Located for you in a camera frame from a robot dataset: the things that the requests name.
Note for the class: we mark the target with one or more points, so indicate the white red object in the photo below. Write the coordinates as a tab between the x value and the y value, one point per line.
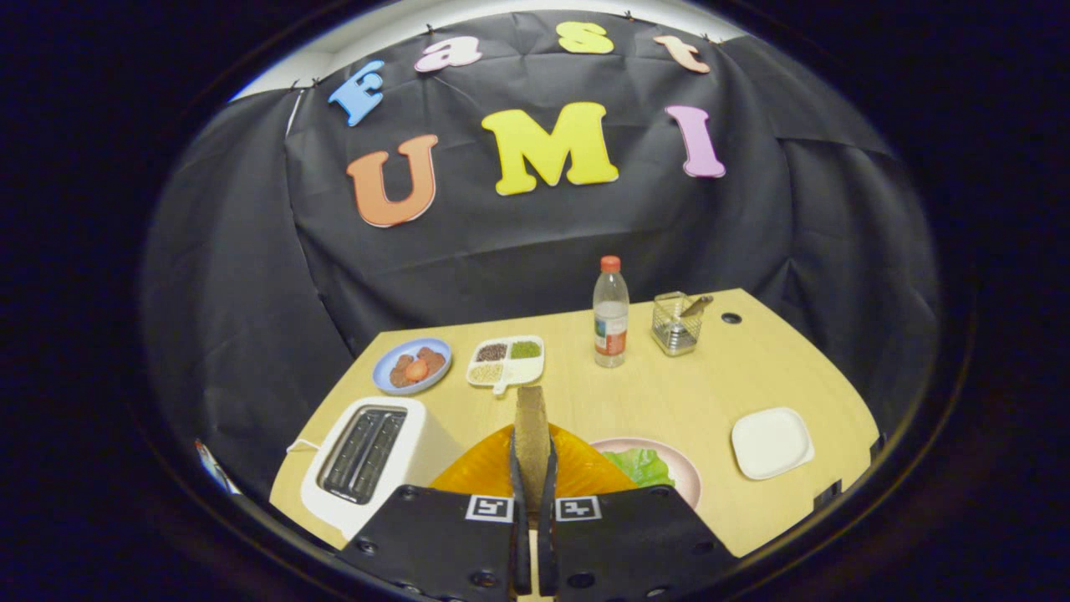
216	466

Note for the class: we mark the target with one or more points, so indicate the red brown food slices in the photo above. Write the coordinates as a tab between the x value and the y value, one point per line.
418	368

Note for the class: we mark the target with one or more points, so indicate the black table clamp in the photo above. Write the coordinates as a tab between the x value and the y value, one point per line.
876	447
827	493

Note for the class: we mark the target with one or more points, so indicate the green lettuce leaf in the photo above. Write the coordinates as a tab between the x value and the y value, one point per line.
639	466

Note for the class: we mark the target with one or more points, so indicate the black backdrop cloth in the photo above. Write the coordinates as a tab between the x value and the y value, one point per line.
501	267

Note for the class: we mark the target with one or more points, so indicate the clear plastic bottle red cap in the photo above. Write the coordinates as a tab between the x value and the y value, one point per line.
610	326

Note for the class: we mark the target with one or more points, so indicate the brown bread slice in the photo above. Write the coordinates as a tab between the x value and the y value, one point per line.
532	443

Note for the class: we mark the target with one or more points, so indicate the blue round plate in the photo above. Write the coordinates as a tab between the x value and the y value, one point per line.
383	380

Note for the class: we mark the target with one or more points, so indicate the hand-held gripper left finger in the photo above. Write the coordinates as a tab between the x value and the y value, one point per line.
522	543

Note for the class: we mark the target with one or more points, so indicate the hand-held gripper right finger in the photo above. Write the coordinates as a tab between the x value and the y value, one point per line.
547	543

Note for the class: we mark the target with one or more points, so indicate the white divided seed dish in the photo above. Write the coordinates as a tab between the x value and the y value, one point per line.
522	372

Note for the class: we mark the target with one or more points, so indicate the white toaster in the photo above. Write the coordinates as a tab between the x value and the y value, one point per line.
422	431

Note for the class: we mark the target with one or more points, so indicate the white square plate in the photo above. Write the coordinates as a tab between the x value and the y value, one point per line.
773	443

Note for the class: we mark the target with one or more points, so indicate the pink round plate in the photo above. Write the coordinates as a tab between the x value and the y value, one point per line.
687	477

